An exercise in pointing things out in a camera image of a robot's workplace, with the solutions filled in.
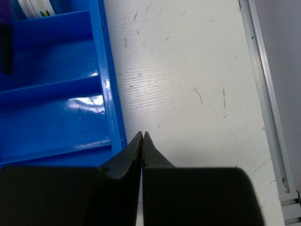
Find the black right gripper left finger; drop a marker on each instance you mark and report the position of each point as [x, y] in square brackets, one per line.
[73, 196]

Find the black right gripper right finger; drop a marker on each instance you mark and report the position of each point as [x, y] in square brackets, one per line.
[174, 196]

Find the purple cap black highlighter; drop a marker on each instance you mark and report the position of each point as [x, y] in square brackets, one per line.
[6, 38]

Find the blue compartment tray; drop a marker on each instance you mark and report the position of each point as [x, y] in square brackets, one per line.
[61, 104]

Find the aluminium table edge rail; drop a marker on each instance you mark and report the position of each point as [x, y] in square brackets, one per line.
[288, 195]

